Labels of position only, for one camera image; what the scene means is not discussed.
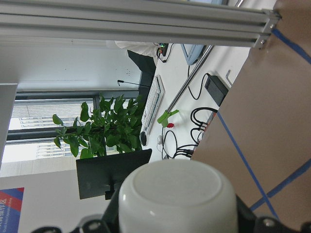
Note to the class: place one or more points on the white plastic cup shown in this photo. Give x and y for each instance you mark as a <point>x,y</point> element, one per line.
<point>177,196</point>

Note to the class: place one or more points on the reacher grabber tool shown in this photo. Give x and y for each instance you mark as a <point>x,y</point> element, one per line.
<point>163,119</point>

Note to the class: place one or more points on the white keyboard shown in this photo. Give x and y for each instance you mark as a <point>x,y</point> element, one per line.
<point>154,99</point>

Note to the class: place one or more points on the green potted plant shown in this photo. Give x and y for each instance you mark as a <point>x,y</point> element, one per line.
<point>116,123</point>

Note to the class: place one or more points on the person with glasses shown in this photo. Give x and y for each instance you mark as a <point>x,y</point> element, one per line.
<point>143,54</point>

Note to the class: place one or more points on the black power adapter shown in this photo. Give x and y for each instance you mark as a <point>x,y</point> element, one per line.
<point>216,89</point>

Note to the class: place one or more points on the teach pendant tablet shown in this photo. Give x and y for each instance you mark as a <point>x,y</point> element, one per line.
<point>192,52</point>

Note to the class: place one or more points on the black monitor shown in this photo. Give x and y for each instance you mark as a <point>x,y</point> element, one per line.
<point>99,176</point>

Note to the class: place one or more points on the aluminium frame post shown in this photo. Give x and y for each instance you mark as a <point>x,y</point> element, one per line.
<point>166,21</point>

